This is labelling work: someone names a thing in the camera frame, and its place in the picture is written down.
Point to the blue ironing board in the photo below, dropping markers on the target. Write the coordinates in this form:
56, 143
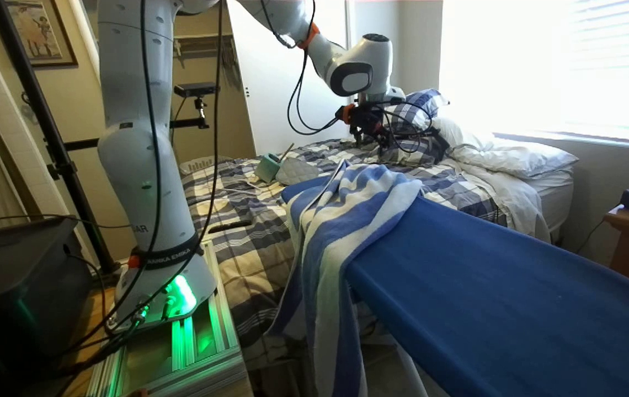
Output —
513, 309

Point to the framed wall picture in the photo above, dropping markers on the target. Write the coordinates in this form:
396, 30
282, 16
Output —
39, 30

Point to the white window blinds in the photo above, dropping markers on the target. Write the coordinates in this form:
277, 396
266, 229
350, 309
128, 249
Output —
608, 58

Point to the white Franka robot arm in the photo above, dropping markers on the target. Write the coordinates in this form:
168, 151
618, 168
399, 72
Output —
138, 168

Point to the black camera on mount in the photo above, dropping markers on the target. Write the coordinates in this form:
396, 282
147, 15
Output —
196, 90

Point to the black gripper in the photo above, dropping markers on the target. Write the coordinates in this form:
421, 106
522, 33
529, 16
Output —
372, 121

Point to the robot mounting platform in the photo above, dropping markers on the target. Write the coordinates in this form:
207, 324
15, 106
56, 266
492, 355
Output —
182, 355

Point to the white crumpled item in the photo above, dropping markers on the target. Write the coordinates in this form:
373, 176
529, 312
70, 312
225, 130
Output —
297, 171

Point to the blue white striped towel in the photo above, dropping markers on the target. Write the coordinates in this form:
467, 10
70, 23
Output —
343, 229

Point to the white bed sheet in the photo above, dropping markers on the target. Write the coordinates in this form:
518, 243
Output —
509, 195

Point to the small teal box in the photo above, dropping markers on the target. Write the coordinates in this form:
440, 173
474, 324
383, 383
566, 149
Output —
268, 168

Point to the white pillow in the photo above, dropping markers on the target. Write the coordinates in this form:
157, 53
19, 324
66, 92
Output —
519, 155

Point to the plaid bed comforter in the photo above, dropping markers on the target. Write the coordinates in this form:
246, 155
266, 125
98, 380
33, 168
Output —
247, 243

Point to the blue plaid pillow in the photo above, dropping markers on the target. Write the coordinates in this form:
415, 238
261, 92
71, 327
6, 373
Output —
424, 106

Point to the black camera stand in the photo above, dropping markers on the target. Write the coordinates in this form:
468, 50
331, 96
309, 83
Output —
52, 140

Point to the black storage bin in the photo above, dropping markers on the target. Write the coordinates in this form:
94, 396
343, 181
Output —
19, 278

